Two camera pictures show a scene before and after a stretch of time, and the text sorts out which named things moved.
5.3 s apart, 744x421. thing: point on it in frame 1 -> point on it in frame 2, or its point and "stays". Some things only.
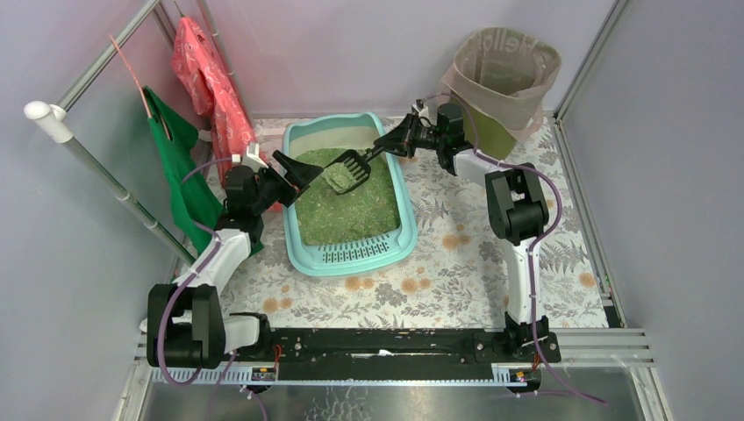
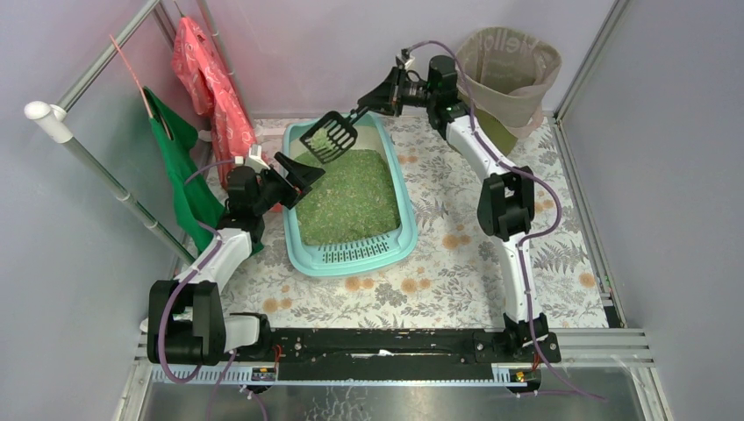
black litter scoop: [358, 165] -> [332, 134]
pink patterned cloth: [213, 96] stays
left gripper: [279, 181] stays
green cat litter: [325, 217] stays
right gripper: [404, 139] -> [389, 92]
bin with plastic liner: [505, 79] stays
